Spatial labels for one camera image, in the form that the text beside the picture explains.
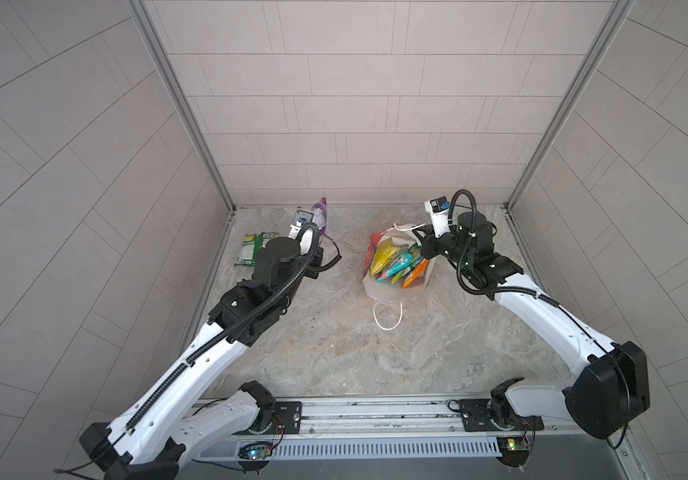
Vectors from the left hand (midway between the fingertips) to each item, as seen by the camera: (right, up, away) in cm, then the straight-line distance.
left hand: (317, 232), depth 66 cm
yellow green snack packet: (+18, -6, +23) cm, 29 cm away
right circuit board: (+45, -50, +2) cm, 68 cm away
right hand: (+23, +1, +11) cm, 26 cm away
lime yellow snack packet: (+21, -13, +21) cm, 32 cm away
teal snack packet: (+22, -9, +20) cm, 31 cm away
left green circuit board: (-13, -48, -1) cm, 49 cm away
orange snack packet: (+28, -10, +18) cm, 35 cm away
